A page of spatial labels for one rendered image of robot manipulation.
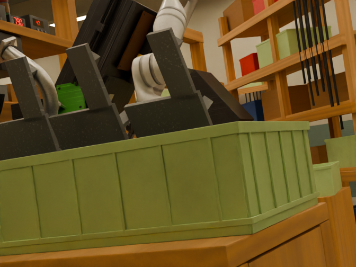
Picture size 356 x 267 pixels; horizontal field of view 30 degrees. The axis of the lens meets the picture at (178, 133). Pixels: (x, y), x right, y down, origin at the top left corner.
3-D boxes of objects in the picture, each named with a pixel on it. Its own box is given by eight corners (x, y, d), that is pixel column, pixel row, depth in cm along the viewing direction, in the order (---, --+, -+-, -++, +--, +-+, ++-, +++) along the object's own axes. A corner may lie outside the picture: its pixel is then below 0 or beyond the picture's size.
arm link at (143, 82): (125, 55, 184) (133, 117, 182) (155, 48, 180) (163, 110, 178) (142, 60, 192) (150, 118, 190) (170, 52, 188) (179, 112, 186)
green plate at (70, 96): (94, 139, 250) (93, 86, 256) (84, 134, 242) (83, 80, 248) (67, 143, 253) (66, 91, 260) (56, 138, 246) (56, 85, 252)
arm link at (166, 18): (178, 4, 195) (150, 12, 199) (159, 64, 177) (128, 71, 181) (192, 28, 201) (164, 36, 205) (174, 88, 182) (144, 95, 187)
